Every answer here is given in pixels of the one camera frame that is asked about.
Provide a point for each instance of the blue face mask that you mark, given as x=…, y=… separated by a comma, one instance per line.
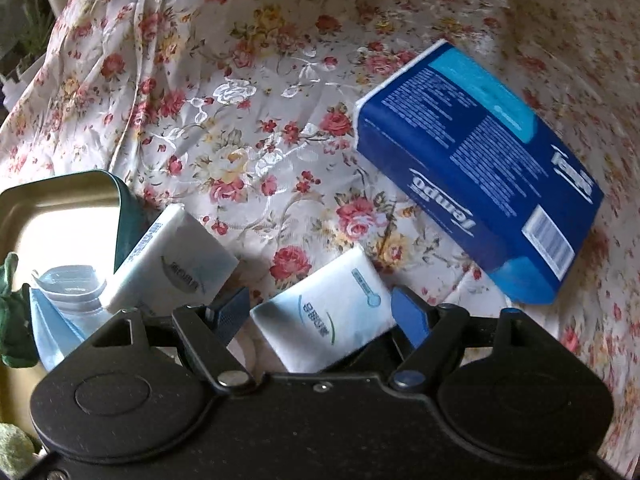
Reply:
x=55, y=320

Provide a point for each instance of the dark green cloth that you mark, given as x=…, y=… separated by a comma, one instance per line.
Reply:
x=11, y=310

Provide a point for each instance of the black flat lid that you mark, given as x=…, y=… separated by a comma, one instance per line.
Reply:
x=372, y=355

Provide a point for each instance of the thick white tissue pack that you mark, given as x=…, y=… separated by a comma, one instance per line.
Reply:
x=172, y=265

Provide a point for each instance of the floral bedsheet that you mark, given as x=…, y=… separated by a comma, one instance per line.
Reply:
x=250, y=85

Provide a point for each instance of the light green knitted scrubber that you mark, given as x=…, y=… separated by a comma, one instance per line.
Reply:
x=12, y=440

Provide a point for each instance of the white tissue pack round logo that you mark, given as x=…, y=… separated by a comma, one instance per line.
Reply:
x=320, y=310

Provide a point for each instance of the gold-lined tin box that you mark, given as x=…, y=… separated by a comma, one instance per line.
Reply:
x=55, y=215

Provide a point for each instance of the large blue tissue pack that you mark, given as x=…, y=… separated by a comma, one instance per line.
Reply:
x=475, y=170

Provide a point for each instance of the green potted plant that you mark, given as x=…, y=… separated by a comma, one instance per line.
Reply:
x=30, y=30

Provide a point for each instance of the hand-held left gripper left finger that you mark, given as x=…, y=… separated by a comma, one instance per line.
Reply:
x=232, y=310

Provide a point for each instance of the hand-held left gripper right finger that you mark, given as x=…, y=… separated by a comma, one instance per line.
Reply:
x=410, y=315

